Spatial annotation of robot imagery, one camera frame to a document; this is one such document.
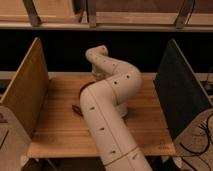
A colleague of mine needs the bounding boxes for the white paper cup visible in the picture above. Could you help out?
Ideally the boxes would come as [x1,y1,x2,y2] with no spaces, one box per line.
[116,103,128,117]

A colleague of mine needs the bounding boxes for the red ceramic bowl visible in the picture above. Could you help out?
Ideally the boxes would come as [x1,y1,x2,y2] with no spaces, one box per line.
[78,81,95,99]

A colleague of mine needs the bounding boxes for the black cables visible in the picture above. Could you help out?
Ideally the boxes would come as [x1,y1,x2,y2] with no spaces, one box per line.
[179,111,213,171]

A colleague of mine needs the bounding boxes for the left wooden side panel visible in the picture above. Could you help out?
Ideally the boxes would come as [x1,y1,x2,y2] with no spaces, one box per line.
[0,38,49,141]

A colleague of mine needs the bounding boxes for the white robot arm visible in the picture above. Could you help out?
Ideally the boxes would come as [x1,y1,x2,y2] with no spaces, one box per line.
[80,45,152,171]

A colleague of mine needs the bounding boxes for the right dark side panel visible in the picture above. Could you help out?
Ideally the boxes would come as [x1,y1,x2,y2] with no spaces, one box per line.
[154,39,213,139]

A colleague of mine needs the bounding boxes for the wooden back shelf rail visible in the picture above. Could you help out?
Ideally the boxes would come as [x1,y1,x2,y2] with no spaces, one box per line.
[0,0,213,32]

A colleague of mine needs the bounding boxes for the dark red spoon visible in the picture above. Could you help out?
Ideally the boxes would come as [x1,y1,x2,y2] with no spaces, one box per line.
[72,105,83,117]

